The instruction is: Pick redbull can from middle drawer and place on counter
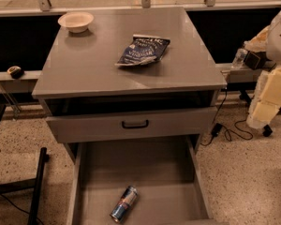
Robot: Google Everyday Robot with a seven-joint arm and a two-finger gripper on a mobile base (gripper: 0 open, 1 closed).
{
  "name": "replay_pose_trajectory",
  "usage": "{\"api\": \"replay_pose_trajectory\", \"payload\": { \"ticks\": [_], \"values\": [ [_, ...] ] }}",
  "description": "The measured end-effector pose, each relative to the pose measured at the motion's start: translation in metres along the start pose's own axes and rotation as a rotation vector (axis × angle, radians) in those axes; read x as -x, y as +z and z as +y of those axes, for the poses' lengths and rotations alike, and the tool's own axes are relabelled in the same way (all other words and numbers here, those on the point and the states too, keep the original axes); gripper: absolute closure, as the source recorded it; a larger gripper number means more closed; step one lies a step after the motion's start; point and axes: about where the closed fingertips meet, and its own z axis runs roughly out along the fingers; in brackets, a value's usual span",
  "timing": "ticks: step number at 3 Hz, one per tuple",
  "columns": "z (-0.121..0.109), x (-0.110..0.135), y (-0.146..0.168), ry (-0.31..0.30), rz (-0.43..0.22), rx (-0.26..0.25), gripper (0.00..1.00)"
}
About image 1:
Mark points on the red bull can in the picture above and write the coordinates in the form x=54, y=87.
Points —
x=125, y=203

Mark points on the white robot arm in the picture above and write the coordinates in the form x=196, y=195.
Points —
x=266, y=102

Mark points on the grey drawer cabinet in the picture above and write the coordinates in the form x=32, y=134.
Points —
x=80, y=76

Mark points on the grey top drawer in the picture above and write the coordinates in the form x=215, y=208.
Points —
x=107, y=126

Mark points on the grey open middle drawer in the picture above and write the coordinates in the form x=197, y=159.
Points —
x=163, y=170

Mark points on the blue chip bag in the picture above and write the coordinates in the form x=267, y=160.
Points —
x=143, y=50

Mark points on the white paper bowl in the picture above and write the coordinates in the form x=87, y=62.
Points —
x=76, y=22

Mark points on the clear water bottle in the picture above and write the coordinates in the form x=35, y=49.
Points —
x=239, y=58

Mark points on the small black box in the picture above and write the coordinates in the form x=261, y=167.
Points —
x=255, y=60

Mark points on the yellow black tape measure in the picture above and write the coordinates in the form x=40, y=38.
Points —
x=15, y=72

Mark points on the black metal stand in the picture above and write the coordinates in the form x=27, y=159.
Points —
x=34, y=183

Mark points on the black drawer handle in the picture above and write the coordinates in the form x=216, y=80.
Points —
x=135, y=124

